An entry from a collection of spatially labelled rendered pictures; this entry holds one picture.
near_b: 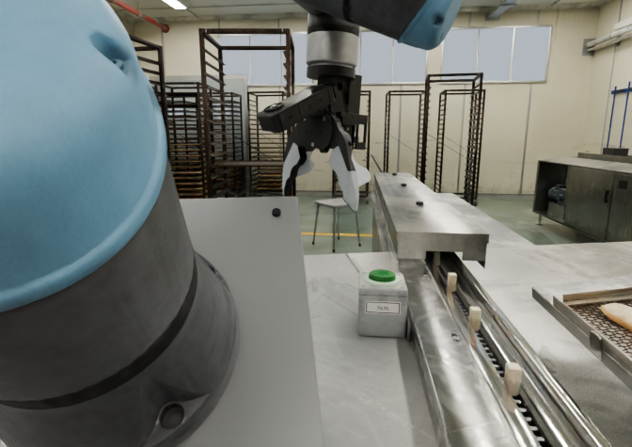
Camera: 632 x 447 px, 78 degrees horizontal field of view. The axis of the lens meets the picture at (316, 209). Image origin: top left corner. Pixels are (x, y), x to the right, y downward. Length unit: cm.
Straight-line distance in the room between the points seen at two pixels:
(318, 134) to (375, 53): 690
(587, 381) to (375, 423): 27
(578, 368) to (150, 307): 55
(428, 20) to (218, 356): 36
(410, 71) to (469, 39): 110
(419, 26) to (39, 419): 42
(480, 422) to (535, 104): 763
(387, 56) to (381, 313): 699
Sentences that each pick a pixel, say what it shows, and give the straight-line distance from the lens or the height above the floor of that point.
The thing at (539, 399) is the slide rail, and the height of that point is 85.
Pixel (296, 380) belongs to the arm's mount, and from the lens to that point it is 29.
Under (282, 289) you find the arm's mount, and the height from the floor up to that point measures 99.
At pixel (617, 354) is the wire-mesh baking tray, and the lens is 51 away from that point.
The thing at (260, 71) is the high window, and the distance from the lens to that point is 763.
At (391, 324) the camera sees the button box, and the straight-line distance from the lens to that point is 59.
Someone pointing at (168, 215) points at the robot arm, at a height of 108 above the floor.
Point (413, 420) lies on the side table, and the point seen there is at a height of 82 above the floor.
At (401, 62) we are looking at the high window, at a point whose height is 236.
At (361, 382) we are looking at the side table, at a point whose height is 82.
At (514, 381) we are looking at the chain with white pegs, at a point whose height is 86.
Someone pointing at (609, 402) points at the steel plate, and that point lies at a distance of 58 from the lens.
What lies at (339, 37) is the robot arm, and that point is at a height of 124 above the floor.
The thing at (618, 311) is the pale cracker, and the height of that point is 91.
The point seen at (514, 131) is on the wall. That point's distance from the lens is 781.
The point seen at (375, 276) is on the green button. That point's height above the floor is 91.
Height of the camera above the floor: 111
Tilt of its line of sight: 11 degrees down
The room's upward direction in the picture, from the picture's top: straight up
